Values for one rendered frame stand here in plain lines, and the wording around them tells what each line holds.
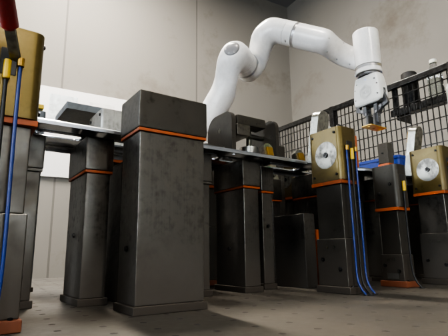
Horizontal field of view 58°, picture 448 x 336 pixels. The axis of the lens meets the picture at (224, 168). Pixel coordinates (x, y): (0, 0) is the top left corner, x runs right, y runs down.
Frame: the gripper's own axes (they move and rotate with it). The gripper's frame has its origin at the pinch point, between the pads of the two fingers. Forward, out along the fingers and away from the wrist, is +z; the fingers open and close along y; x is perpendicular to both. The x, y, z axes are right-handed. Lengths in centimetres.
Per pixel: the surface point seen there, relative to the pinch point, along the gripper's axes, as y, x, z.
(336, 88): -162, 185, -111
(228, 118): -16.2, -46.0, 2.6
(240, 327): 36, -81, 49
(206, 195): 5, -67, 29
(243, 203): 5, -57, 30
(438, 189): 22.6, -9.1, 26.1
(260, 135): -21.9, -29.4, 3.9
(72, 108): -27, -87, 4
